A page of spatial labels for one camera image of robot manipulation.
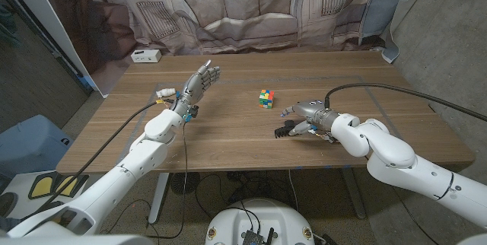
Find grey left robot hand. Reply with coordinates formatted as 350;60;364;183
171;59;221;116

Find blue plastic bin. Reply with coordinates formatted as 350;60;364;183
0;114;75;180

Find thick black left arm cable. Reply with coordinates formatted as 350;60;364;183
22;100;174;219

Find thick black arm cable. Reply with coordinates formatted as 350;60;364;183
22;100;174;219
324;82;487;123

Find black floor cable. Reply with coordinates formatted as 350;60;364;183
194;172;267;238

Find white floor cable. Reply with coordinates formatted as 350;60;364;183
287;169;300;212

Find white table leg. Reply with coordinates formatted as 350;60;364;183
148;172;171;225

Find grey table leg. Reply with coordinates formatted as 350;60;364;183
341;167;367;220

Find white partition post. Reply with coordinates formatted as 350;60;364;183
0;0;110;98

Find black claw hair clip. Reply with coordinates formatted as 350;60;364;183
274;119;301;139

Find white round robot torso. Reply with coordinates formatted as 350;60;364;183
205;198;316;245

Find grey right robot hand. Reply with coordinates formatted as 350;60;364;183
280;100;339;136

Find white board with yellow pads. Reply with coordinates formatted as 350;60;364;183
0;169;92;221

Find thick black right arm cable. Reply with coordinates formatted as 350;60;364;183
324;82;487;123

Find multicoloured puzzle cube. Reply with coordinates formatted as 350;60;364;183
259;89;275;110

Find white power strip box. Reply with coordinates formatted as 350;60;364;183
130;49;162;64

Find printed sofa room backdrop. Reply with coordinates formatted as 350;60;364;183
32;0;438;97

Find small white roll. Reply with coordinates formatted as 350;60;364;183
156;87;177;99

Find black round floor fan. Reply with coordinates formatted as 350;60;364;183
170;171;201;196

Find thin black hanging cable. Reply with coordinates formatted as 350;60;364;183
146;121;190;240

